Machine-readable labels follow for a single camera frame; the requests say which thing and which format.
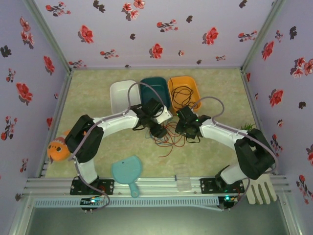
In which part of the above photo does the dark teal plastic bin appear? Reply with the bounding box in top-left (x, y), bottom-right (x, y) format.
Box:
top-left (139, 76), bottom-right (171, 110)

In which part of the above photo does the white slotted cable duct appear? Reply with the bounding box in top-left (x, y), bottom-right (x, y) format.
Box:
top-left (33, 197), bottom-right (220, 208)

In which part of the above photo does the left circuit board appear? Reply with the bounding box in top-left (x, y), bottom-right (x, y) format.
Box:
top-left (80, 197), bottom-right (105, 209)

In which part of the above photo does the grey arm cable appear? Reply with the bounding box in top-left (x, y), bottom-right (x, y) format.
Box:
top-left (192, 96), bottom-right (279, 212)
top-left (69, 82), bottom-right (170, 213)

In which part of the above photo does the aluminium back rail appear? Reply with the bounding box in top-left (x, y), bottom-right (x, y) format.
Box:
top-left (70, 66), bottom-right (243, 71)

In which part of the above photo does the aluminium mounting rail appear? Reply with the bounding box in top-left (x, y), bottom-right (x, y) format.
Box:
top-left (24, 177), bottom-right (290, 196)

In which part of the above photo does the circuit board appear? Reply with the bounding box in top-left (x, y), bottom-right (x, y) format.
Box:
top-left (80, 197), bottom-right (105, 209)
top-left (219, 195), bottom-right (239, 211)

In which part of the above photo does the light blue plastic dustpan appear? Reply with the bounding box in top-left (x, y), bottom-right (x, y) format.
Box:
top-left (111, 155), bottom-right (143, 198)

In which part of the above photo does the black cable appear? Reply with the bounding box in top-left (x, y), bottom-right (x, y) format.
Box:
top-left (170, 79), bottom-right (194, 110)

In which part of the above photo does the right circuit board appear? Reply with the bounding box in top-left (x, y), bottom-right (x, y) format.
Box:
top-left (219, 195), bottom-right (239, 211)

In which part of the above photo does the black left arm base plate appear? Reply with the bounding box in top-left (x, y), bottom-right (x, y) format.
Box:
top-left (70, 179), bottom-right (115, 196)

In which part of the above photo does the grey left arm cable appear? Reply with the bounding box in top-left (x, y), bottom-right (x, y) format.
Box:
top-left (69, 82), bottom-right (170, 213)

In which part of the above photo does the grey right arm cable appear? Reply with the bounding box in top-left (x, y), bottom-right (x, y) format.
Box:
top-left (192, 96), bottom-right (279, 212)

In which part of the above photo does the orange fish plush toy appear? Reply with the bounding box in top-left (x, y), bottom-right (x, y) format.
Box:
top-left (46, 130), bottom-right (72, 165)

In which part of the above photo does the orange plastic bin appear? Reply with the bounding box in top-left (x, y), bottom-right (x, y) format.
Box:
top-left (167, 76), bottom-right (201, 112)

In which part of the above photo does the white plastic bin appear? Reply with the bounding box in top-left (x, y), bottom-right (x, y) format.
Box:
top-left (110, 80), bottom-right (142, 116)

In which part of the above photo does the aluminium frame post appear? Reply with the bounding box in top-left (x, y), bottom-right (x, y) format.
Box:
top-left (241, 0), bottom-right (287, 74)
top-left (23, 0), bottom-right (74, 73)

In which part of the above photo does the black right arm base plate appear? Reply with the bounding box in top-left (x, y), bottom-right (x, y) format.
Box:
top-left (200, 178), bottom-right (245, 195)

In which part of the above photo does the clear plastic container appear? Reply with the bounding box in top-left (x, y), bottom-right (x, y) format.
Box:
top-left (174, 163), bottom-right (192, 192)

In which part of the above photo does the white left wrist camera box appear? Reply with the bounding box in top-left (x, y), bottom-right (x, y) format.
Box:
top-left (155, 106), bottom-right (173, 124)

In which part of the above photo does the aluminium side rail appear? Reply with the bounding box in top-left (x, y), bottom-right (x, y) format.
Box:
top-left (241, 70), bottom-right (278, 176)
top-left (36, 70), bottom-right (73, 178)

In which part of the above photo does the beige hand-shaped glove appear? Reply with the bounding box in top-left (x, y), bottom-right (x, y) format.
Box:
top-left (244, 174), bottom-right (277, 205)

